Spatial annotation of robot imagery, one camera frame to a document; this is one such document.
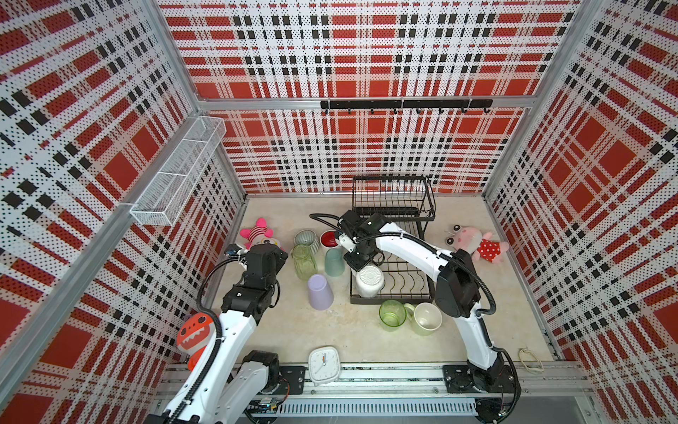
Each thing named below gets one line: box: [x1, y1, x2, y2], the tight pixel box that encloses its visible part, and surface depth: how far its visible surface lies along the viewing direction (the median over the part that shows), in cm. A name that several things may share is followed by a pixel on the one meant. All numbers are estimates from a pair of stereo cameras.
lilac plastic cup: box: [308, 273, 335, 311], surface depth 83 cm
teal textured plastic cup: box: [324, 248, 346, 277], surface depth 96 cm
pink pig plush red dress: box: [444, 224, 510, 264], surface depth 98 cm
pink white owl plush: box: [240, 217, 281, 250], surface depth 103 cm
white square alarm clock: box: [308, 346, 341, 387], surface depth 76 cm
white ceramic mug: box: [351, 265, 385, 298], surface depth 84 cm
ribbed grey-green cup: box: [293, 229, 321, 255], surface depth 103 cm
